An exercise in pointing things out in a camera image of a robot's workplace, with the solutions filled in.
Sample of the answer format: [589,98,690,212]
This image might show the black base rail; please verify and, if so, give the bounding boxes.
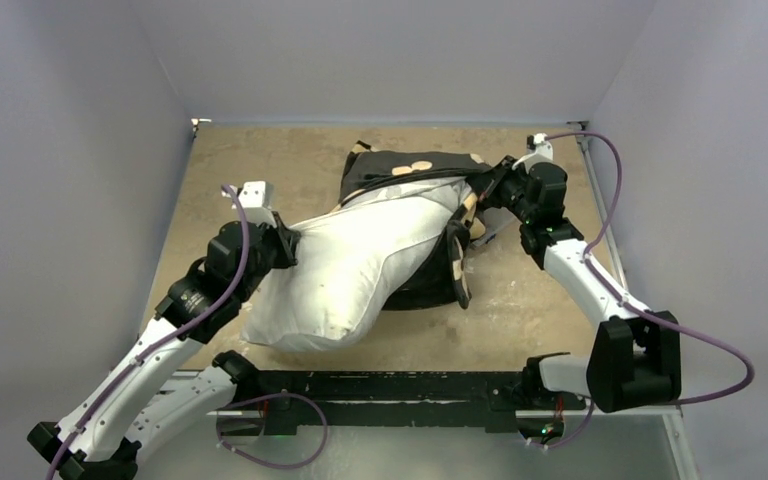
[234,370,555,435]

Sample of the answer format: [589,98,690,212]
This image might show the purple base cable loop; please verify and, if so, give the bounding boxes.
[215,393,330,473]

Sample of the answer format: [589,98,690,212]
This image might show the white pillow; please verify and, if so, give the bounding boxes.
[240,177,475,354]

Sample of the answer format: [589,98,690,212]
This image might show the clear plastic screw box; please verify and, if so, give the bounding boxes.
[469,208,517,249]

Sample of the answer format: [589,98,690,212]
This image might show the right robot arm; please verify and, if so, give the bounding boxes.
[468,157,682,413]

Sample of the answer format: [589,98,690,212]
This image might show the black floral pillowcase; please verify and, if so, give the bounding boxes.
[338,141,490,311]

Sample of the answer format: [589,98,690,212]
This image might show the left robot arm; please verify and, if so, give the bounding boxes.
[27,213,301,479]

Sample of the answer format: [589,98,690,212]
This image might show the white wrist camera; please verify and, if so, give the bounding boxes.
[512,133,554,173]
[237,180,278,228]

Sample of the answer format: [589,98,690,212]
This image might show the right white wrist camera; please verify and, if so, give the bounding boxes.
[512,133,554,173]

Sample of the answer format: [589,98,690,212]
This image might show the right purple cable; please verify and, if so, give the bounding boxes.
[546,130,756,407]

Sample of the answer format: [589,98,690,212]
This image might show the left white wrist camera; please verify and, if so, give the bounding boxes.
[237,180,278,228]

